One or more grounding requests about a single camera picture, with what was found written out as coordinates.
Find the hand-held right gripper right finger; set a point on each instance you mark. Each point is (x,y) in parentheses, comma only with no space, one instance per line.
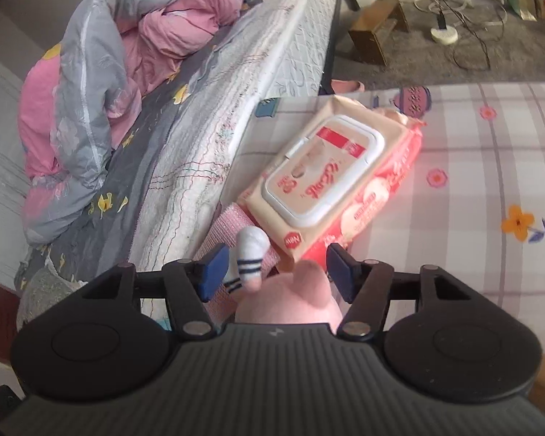
(338,272)

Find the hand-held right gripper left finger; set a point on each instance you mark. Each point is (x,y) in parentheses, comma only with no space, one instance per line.
(213,272)

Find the pink plush toy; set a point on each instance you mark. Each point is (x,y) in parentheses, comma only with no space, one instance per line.
(309,299)

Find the pink wet wipes pack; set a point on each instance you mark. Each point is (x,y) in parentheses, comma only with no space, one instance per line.
(327,172)

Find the white quilted mattress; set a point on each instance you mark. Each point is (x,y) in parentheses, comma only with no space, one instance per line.
(186,154)

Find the grey floral bed sheet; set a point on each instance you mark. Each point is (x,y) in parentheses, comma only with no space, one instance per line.
(131,154)

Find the plaid floral sheet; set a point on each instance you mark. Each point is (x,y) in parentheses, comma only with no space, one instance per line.
(481,168)

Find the pink slipper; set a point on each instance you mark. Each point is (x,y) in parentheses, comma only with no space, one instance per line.
(345,86)

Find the pink and grey duvet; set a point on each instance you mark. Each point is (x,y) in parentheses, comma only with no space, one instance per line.
(86,100)

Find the small wooden stool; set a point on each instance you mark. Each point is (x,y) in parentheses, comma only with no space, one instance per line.
(374,32)

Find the white round power adapter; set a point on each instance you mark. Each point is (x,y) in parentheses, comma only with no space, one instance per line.
(444,35)

